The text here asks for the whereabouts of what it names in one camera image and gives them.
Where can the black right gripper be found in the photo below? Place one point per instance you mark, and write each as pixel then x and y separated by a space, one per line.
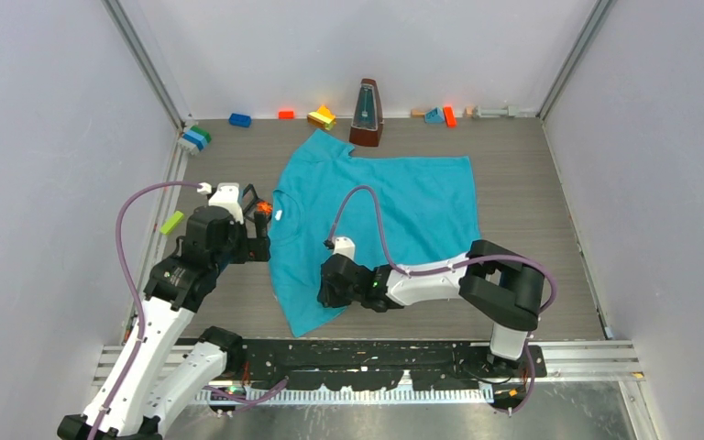
pixel 327 298

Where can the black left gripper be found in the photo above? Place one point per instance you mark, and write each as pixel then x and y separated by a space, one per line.
pixel 257 247

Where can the orange copper brooch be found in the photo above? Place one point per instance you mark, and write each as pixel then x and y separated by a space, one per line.
pixel 264 208

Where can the turquoise t-shirt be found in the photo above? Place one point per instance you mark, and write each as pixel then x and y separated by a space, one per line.
pixel 418 209

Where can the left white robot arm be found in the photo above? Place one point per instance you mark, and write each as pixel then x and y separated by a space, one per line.
pixel 135 402

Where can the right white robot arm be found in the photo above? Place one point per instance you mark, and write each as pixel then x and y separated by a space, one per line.
pixel 502 285

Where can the open black empty box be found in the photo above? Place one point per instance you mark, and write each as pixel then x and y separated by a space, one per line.
pixel 249 199

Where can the lime green block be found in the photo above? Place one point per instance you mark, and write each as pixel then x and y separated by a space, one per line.
pixel 171 223

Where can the blue green white block stack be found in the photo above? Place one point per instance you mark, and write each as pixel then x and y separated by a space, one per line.
pixel 194 139

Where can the blue toy brick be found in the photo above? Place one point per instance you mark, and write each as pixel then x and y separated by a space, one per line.
pixel 240 120

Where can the yellow green block stack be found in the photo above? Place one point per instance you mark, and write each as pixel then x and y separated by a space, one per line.
pixel 322 117

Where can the brown wooden metronome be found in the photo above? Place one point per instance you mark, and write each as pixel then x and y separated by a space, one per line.
pixel 367 123

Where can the blue triangular block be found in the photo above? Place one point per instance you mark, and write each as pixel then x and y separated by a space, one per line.
pixel 434 116

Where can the orange red upright block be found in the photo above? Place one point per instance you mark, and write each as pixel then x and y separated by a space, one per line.
pixel 449 116

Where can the grey metal clamp piece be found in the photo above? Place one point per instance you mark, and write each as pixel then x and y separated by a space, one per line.
pixel 509 111

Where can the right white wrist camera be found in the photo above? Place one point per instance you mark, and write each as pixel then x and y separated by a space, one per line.
pixel 341 245

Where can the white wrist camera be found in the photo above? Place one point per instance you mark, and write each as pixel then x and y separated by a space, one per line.
pixel 341 245
pixel 226 195

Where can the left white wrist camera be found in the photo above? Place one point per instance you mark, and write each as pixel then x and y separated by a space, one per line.
pixel 226 195

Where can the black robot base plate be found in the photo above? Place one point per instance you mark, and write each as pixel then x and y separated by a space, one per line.
pixel 381 365

